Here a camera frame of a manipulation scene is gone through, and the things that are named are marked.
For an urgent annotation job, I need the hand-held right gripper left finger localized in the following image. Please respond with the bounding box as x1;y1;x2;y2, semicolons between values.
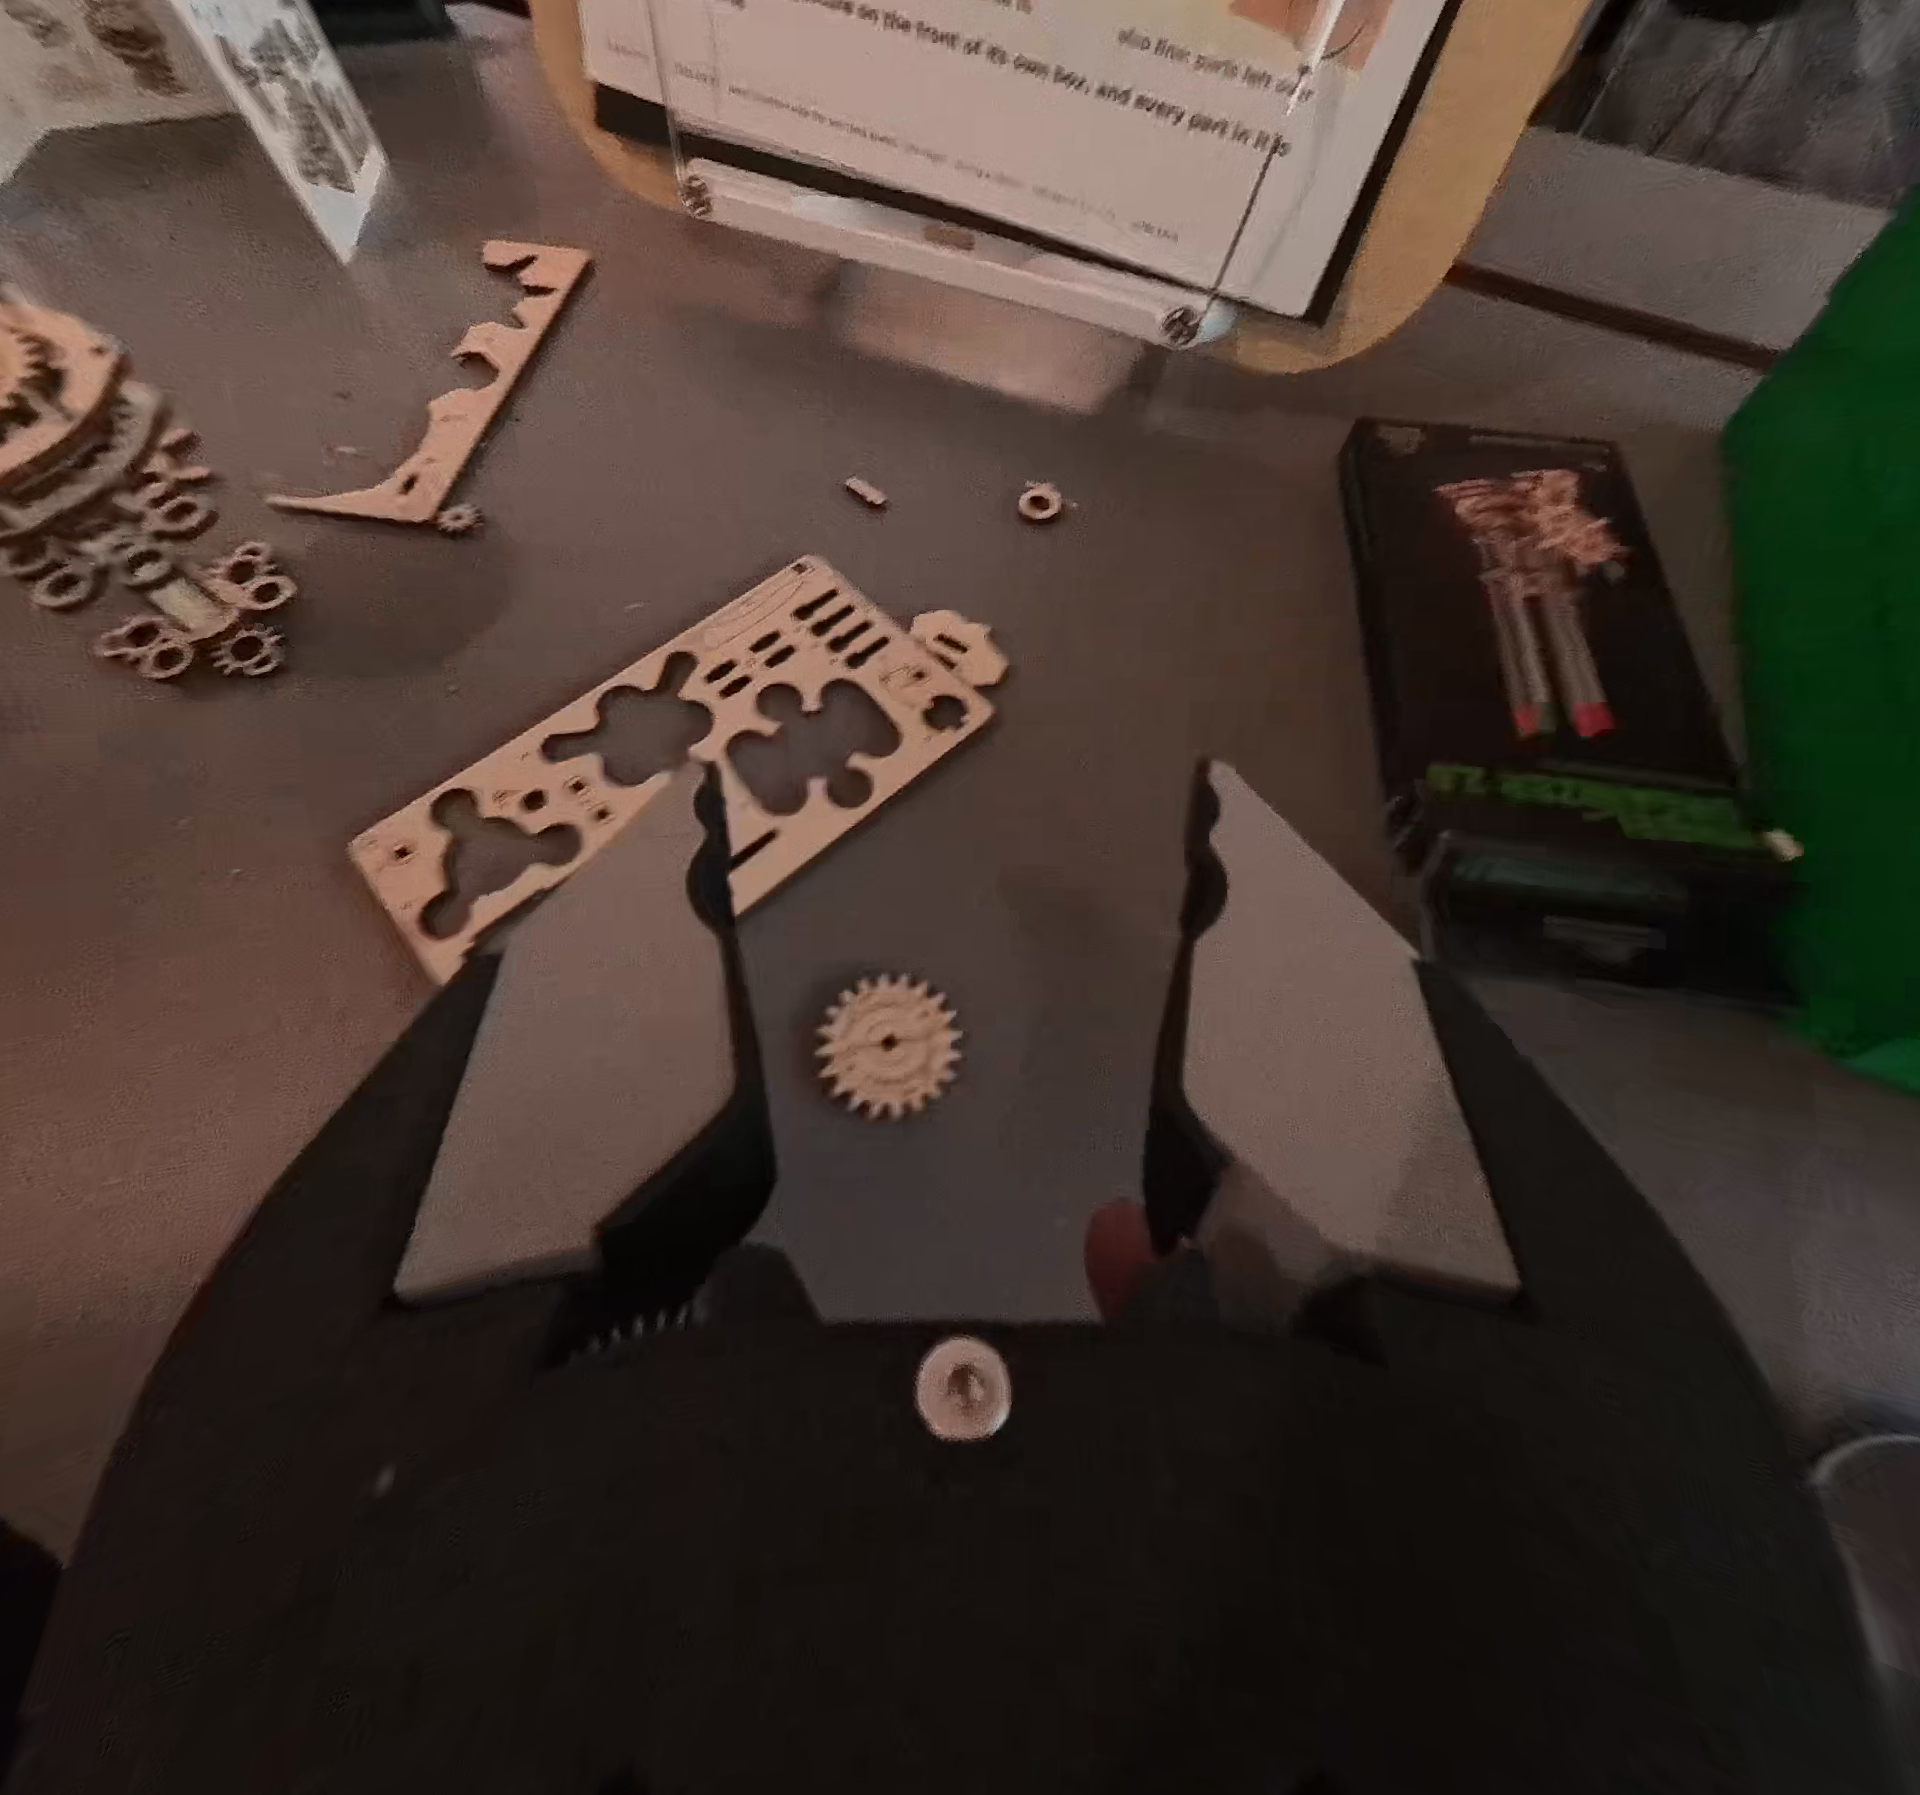
394;760;777;1331

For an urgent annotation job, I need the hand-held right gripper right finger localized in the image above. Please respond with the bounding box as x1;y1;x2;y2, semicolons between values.
1142;758;1523;1319

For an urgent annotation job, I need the wooden cogwheel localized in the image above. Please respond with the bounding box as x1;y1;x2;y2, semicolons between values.
813;971;965;1122

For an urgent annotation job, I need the wooden sheet with cutouts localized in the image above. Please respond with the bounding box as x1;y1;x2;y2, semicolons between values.
345;551;1001;986

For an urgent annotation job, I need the wooden gear model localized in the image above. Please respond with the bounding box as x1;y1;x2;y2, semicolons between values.
0;292;299;688

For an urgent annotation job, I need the assembly booklet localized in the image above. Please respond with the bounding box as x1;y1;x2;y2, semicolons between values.
0;0;391;263

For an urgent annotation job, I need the black model kit box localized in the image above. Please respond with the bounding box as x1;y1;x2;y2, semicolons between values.
1335;415;1804;1004

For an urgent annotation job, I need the small notched wooden part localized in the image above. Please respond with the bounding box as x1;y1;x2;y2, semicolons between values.
908;606;1010;688

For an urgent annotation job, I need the green plastic bin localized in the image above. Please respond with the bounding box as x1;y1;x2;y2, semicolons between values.
1715;193;1920;1064

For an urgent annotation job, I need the white page holder bar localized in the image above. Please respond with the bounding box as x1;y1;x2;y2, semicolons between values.
670;159;1248;353

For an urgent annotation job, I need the wooden document stand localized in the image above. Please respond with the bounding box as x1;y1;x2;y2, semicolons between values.
497;0;1655;378

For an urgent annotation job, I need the curved wooden frame offcut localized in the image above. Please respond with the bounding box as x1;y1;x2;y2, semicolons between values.
264;238;597;524

